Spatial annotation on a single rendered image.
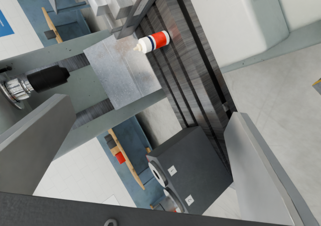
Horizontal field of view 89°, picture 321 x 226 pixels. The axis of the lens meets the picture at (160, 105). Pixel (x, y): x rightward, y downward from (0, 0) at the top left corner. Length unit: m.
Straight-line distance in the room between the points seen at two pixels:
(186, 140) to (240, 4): 0.38
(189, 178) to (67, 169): 4.43
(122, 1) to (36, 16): 4.92
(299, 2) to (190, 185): 0.54
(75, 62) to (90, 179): 4.26
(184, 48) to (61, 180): 4.68
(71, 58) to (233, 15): 0.68
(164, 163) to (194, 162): 0.10
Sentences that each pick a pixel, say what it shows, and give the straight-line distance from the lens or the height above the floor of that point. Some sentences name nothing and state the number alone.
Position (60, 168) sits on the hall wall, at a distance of 4.85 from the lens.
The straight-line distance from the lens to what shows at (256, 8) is 0.46.
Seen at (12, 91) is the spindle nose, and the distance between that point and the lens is 0.47.
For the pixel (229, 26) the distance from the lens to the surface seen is 0.47.
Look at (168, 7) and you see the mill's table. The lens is 0.49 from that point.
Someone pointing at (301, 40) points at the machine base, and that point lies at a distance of 1.09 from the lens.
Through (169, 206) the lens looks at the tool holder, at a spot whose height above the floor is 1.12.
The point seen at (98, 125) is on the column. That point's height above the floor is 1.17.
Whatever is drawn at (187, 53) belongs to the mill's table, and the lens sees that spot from 0.47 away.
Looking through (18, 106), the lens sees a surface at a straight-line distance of 0.47.
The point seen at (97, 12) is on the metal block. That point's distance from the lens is 0.56.
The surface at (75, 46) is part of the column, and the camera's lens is 0.90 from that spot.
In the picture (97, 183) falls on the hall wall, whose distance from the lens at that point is 4.99.
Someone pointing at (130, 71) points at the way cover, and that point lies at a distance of 0.81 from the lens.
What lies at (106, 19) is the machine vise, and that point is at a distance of 0.58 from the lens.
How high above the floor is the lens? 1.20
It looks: 24 degrees down
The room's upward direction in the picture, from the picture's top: 120 degrees counter-clockwise
